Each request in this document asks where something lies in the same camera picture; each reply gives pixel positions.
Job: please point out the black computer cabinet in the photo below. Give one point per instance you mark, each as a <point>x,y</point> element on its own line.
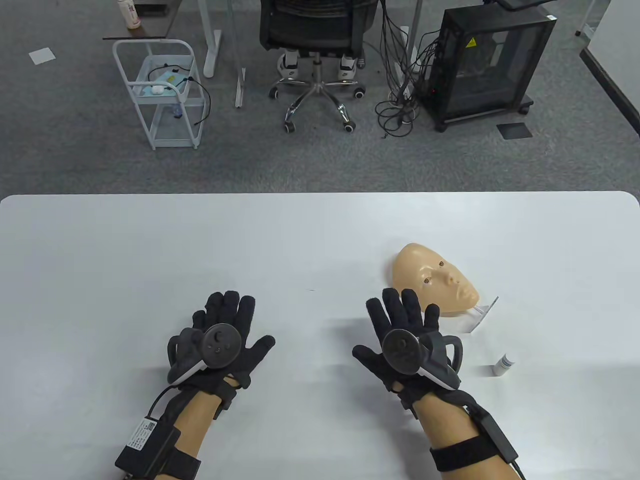
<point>480,65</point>

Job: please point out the person's left hand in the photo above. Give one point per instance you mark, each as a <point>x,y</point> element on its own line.
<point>245,320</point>

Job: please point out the black right armband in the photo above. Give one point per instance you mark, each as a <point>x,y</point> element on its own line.
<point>460,452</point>

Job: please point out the black left armband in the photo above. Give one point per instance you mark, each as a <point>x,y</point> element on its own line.
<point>185,462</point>

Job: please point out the dark floor plate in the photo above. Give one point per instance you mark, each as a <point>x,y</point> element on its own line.
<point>513,130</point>

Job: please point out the white plastic bottle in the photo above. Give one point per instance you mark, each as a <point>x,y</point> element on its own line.
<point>130,15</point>

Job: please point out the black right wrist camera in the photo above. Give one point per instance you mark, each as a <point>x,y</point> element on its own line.
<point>410,402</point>

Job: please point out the light blue box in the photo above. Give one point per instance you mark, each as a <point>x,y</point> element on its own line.
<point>170,80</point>

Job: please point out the person's right hand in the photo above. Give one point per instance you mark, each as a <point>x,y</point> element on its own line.
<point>400,310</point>

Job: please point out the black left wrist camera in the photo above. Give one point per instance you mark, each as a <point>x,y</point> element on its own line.
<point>225,402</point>

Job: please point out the beige mannequin face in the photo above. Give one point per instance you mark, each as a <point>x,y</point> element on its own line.
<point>425,265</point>

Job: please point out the black office chair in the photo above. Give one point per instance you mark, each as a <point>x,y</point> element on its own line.
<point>315,25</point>

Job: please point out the black hand controller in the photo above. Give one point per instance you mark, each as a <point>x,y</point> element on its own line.
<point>400,350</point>
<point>220,345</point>

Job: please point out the white partition panel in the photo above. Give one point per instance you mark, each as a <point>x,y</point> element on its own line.
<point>620,45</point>

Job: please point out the plain black sensor box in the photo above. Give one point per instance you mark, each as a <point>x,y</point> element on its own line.
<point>497,435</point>

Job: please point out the black labelled sensor box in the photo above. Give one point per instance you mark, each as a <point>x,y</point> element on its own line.
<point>145,445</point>

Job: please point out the black right hand controller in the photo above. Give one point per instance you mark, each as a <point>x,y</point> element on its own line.
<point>400,350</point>

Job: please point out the white paper sheet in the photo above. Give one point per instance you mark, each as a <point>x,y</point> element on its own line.
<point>42,56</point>

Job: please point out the clear acrylic stand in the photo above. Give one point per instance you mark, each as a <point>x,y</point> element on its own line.
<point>480,315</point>

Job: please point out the white lip balm tube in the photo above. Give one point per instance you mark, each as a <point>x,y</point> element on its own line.
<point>502,365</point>

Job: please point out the person's left forearm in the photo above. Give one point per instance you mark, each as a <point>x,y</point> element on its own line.
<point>195,425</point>

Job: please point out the black armband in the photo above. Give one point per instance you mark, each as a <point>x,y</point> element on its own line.
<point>185,462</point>
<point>460,452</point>

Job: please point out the thin white desk leg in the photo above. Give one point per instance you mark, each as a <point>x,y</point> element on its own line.
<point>240,90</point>

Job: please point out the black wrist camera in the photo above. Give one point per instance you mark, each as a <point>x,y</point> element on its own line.
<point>410,402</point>
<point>225,402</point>

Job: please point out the black left hand controller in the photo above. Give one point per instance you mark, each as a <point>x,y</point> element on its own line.
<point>220,345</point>

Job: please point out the thick white desk leg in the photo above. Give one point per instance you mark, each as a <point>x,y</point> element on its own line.
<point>211,50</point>

